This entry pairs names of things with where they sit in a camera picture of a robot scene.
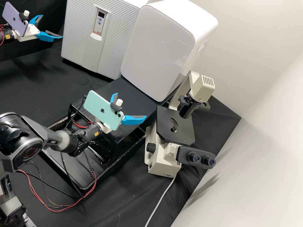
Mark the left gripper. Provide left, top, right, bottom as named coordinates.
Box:
left=16, top=15, right=64, bottom=43

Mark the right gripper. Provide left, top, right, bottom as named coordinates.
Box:
left=99, top=93, right=147, bottom=135

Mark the incubator door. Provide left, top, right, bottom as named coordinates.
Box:
left=61, top=0, right=143, bottom=80

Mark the white incubator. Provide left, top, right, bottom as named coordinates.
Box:
left=138, top=0, right=157, bottom=8

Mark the black platform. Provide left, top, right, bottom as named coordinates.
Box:
left=70, top=79, right=164, bottom=164

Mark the cream microscope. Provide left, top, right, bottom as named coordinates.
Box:
left=145, top=70, right=217, bottom=177

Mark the black tray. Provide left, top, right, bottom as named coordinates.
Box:
left=39, top=118, right=147, bottom=191

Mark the white box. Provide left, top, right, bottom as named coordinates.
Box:
left=120, top=4, right=219, bottom=103

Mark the right wrist camera phone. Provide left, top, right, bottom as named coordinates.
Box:
left=85, top=90, right=125, bottom=132

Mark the wrist camera phone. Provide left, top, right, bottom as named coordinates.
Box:
left=85, top=90, right=125, bottom=132
left=2, top=2, right=31, bottom=38

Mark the left wrist camera phone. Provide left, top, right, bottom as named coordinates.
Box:
left=2, top=2, right=31, bottom=38

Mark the black cable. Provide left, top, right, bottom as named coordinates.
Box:
left=60, top=151, right=86, bottom=200

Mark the grey cable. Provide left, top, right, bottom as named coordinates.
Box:
left=144, top=174, right=178, bottom=227

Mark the red wire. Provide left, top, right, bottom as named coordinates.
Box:
left=17, top=169, right=98, bottom=212

